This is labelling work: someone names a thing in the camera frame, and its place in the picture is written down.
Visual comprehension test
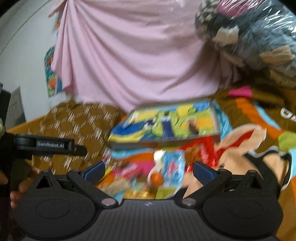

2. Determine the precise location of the red snack packet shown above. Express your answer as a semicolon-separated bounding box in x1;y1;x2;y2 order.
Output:
179;137;218;172

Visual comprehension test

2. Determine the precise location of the blue pink snack packet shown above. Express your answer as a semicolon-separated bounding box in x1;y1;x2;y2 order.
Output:
154;150;186;188

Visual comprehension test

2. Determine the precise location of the orange mandarin fruit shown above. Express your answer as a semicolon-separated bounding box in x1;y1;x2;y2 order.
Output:
149;172;164;187

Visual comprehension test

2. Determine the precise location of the person's left hand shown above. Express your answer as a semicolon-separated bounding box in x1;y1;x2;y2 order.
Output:
1;167;40;210

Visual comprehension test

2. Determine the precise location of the grey door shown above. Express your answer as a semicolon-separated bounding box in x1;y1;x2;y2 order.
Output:
5;87;26;129

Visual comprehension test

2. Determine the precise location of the brown PF patterned pillow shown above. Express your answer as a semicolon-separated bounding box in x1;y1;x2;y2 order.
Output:
25;100;125;175

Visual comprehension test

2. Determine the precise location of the grey tray with cartoon lining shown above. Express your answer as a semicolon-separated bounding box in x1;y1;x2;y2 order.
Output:
108;98;220;150

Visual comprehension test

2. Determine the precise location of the colourful striped blanket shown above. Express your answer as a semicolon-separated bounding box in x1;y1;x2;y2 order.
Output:
96;85;296;241

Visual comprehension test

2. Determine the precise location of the pink hanging bed sheet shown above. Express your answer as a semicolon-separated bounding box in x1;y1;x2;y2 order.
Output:
51;1;234;111

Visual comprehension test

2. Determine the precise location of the plastic bag of clothes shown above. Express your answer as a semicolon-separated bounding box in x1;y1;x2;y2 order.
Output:
195;1;295;88

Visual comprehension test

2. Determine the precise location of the colourful wall poster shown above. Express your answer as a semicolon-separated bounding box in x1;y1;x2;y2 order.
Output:
44;21;64;98

